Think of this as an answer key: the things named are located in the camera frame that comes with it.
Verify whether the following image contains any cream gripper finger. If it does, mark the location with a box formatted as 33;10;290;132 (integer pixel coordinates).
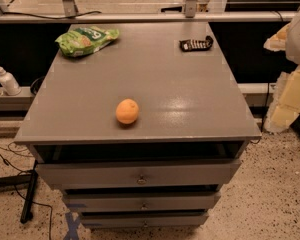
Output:
264;65;300;133
263;24;290;52

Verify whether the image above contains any orange fruit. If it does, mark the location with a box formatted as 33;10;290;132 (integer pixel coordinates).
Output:
116;99;139;124

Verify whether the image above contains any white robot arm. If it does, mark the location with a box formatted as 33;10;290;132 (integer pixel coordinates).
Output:
264;8;300;133

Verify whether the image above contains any black rxbar chocolate wrapper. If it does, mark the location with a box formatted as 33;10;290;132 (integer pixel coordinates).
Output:
179;36;214;52

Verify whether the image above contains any top grey drawer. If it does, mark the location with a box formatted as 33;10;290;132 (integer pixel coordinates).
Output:
36;159;241;189

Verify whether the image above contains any grey drawer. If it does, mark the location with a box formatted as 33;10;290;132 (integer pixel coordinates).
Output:
36;159;241;189
63;192;221;212
80;211;208;228

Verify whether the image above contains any grey drawer cabinet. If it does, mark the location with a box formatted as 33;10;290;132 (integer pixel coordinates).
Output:
16;22;260;218

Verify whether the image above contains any bottom grey drawer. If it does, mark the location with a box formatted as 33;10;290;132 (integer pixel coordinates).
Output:
80;211;208;228

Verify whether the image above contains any green chip bag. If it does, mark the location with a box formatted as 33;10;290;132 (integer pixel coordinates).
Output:
55;26;120;57

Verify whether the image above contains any middle grey drawer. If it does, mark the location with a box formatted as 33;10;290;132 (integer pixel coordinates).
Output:
63;192;221;212

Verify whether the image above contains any white pump bottle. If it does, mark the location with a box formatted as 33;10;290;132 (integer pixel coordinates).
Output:
0;66;21;96

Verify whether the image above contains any black metal stand leg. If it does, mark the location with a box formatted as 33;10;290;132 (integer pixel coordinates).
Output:
20;162;38;224

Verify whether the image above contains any aluminium frame rail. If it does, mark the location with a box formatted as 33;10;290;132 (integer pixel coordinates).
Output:
0;11;296;24

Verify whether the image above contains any black floor cable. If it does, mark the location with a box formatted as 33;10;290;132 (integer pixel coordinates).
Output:
0;133;54;240

